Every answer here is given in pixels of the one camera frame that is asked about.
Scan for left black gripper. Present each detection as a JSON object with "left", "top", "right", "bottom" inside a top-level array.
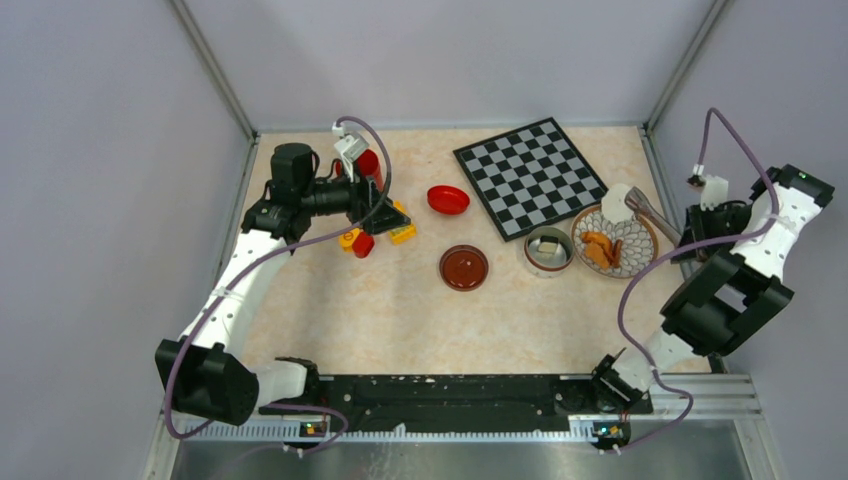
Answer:
[{"left": 300, "top": 157, "right": 409, "bottom": 234}]

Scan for silver metal tongs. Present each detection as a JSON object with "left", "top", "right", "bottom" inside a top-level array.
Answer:
[{"left": 624, "top": 187, "right": 682, "bottom": 247}]

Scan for white round food slice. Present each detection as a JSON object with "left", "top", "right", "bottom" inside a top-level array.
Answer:
[{"left": 600, "top": 183, "right": 635, "bottom": 224}]

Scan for black white sushi piece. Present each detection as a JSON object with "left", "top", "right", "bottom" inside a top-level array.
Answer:
[{"left": 536, "top": 235, "right": 559, "bottom": 256}]

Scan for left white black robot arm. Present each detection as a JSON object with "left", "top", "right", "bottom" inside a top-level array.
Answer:
[{"left": 155, "top": 143, "right": 411, "bottom": 425}]

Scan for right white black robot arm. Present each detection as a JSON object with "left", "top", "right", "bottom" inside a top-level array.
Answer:
[{"left": 586, "top": 164, "right": 835, "bottom": 412}]

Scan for steel lunch box bowl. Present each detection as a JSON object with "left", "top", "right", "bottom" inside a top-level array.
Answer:
[{"left": 523, "top": 226, "right": 575, "bottom": 278}]

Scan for red cylindrical cup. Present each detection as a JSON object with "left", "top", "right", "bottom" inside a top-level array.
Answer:
[{"left": 330, "top": 149, "right": 384, "bottom": 194}]

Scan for yellow toy block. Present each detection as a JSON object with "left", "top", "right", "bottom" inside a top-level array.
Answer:
[{"left": 338, "top": 228, "right": 361, "bottom": 253}]

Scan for red toy block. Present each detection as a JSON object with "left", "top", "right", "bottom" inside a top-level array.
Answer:
[{"left": 351, "top": 230, "right": 375, "bottom": 259}]

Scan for yellow toy tray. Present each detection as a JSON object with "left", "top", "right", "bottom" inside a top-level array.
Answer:
[{"left": 388, "top": 200, "right": 417, "bottom": 245}]

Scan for red oval dish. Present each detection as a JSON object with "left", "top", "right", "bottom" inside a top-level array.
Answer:
[{"left": 426, "top": 185, "right": 471, "bottom": 216}]

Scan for patterned round plate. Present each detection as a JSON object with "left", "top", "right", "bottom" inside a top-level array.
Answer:
[{"left": 571, "top": 206, "right": 658, "bottom": 279}]

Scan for brown round lid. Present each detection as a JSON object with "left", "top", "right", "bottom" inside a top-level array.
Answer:
[{"left": 438, "top": 244, "right": 489, "bottom": 292}]

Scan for orange fried food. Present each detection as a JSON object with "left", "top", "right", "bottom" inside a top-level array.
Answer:
[{"left": 580, "top": 231, "right": 623, "bottom": 270}]

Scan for black white chessboard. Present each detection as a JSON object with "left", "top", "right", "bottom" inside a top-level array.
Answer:
[{"left": 453, "top": 118, "right": 608, "bottom": 242}]

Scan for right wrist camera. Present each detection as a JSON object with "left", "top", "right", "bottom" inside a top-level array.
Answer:
[{"left": 687, "top": 170, "right": 729, "bottom": 211}]

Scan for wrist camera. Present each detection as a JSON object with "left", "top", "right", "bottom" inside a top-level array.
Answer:
[
  {"left": 331, "top": 124, "right": 369, "bottom": 181},
  {"left": 687, "top": 170, "right": 729, "bottom": 211}
]

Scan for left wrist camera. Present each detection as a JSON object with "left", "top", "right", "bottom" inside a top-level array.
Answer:
[{"left": 331, "top": 124, "right": 369, "bottom": 181}]

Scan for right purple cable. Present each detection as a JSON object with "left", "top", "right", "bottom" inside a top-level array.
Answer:
[{"left": 599, "top": 107, "right": 780, "bottom": 455}]

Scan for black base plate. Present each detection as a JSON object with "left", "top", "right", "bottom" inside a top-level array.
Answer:
[{"left": 291, "top": 374, "right": 624, "bottom": 433}]

